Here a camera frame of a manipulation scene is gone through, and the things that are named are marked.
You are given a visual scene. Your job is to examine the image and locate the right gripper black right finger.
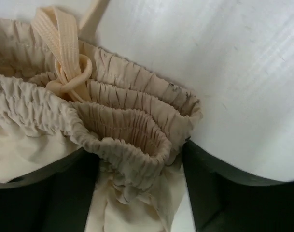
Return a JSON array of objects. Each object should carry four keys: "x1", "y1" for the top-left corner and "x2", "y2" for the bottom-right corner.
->
[{"x1": 182, "y1": 141, "x2": 294, "y2": 232}]

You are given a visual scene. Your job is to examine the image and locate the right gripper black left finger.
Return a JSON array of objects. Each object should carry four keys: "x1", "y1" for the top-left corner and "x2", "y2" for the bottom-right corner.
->
[{"x1": 0, "y1": 149, "x2": 99, "y2": 232}]

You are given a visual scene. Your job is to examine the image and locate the beige trousers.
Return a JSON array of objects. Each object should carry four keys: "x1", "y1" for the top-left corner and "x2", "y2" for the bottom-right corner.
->
[{"x1": 0, "y1": 6, "x2": 201, "y2": 232}]

